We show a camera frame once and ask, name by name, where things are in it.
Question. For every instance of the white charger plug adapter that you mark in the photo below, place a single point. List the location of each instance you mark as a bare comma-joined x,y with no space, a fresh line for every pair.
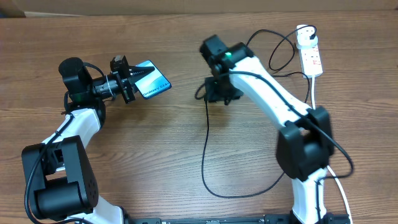
306,38

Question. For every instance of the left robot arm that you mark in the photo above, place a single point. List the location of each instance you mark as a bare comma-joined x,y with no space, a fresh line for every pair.
60,182

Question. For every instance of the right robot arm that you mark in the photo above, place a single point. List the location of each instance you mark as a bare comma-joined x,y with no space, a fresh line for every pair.
303,149

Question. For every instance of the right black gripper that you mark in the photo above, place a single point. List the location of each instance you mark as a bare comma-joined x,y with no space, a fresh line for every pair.
214,97

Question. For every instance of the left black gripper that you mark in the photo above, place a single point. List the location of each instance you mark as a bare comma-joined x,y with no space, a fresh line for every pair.
125,74

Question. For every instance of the white power strip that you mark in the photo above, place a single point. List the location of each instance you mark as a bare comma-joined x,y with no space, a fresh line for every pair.
310,60

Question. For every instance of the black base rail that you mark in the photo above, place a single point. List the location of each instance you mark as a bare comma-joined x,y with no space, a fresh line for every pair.
266,219

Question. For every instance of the blue Galaxy smartphone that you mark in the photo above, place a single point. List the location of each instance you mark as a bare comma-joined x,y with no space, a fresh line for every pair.
152,84

